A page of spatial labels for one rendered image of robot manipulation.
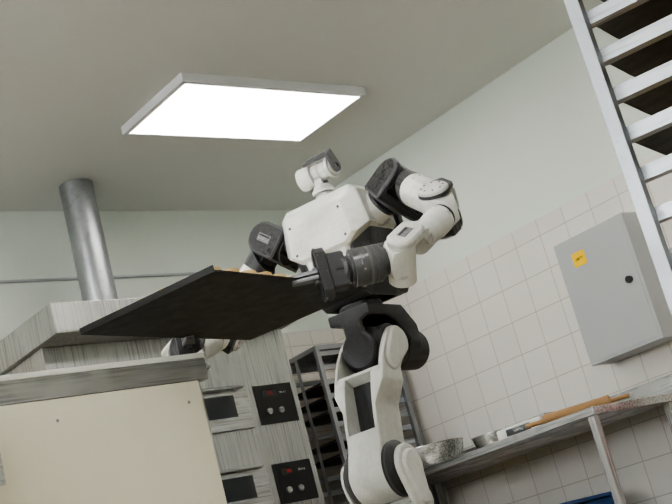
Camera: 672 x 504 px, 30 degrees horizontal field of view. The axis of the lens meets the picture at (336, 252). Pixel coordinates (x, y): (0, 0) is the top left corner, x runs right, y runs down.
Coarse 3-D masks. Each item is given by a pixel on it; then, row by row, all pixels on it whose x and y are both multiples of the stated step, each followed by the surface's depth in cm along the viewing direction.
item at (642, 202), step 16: (576, 0) 264; (576, 16) 264; (576, 32) 264; (592, 32) 264; (592, 48) 261; (592, 64) 261; (592, 80) 261; (608, 80) 261; (608, 96) 258; (608, 112) 258; (608, 128) 258; (624, 128) 258; (624, 144) 256; (624, 160) 255; (624, 176) 255; (640, 176) 254; (640, 192) 253; (640, 208) 253; (640, 224) 252; (656, 224) 251; (656, 240) 250; (656, 256) 250
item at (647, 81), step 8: (664, 64) 255; (648, 72) 257; (656, 72) 256; (664, 72) 255; (632, 80) 259; (640, 80) 258; (648, 80) 257; (656, 80) 256; (664, 80) 256; (616, 88) 261; (624, 88) 260; (632, 88) 259; (640, 88) 258; (648, 88) 258; (616, 96) 261; (624, 96) 260; (632, 96) 260
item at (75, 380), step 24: (144, 360) 271; (168, 360) 275; (192, 360) 278; (0, 384) 252; (24, 384) 255; (48, 384) 257; (72, 384) 260; (96, 384) 263; (120, 384) 266; (144, 384) 269
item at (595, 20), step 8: (608, 0) 263; (616, 0) 262; (624, 0) 261; (632, 0) 260; (640, 0) 260; (648, 0) 261; (600, 8) 264; (608, 8) 263; (616, 8) 262; (624, 8) 262; (632, 8) 263; (592, 16) 265; (600, 16) 264; (608, 16) 264; (616, 16) 265; (592, 24) 266; (600, 24) 267
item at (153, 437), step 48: (192, 384) 275; (0, 432) 247; (48, 432) 252; (96, 432) 258; (144, 432) 264; (192, 432) 270; (0, 480) 243; (48, 480) 249; (96, 480) 254; (144, 480) 260; (192, 480) 266
